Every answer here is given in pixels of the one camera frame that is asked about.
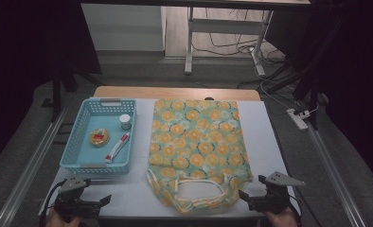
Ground person's right hand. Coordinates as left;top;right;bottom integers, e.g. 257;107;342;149
263;206;300;227

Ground round yellow tin red label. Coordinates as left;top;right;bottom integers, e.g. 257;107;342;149
89;128;111;148

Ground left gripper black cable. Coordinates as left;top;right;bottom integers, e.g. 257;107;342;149
39;179;67;227

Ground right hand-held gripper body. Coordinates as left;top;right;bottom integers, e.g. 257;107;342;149
248;171;306;216

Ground aluminium floor rail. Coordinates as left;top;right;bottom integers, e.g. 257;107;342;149
0;102;69;227
307;125;367;227

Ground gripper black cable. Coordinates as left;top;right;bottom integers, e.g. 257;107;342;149
39;179;67;227
287;193;303;223

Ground light blue plastic basket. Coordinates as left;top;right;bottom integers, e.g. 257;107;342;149
59;97;137;176

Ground white metal desk frame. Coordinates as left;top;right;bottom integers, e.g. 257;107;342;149
184;6;275;77

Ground white and red tube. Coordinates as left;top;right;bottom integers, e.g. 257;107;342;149
104;131;131;164

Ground black metal stand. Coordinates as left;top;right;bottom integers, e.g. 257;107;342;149
263;53;329;131
50;61;104;123

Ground white power strip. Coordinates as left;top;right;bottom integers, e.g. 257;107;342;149
286;108;311;131

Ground person's left hand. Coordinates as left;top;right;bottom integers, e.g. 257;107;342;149
45;207;82;227

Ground white cabinet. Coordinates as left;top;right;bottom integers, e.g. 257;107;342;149
80;3;168;53

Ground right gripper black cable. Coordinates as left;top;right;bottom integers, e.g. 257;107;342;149
287;193;303;223

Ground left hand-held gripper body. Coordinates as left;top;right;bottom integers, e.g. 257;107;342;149
52;176;101;219

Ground green orange floral tote bag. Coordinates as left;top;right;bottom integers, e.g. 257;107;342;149
146;98;255;216

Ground small white lidded jar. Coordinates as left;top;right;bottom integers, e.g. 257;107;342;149
118;113;133;131

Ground white table mat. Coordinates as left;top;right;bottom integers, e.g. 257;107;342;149
38;97;302;219

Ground black floor cables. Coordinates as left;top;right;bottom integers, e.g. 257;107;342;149
192;9;287;60

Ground white floor cable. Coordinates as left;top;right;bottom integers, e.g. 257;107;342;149
254;61;320;115

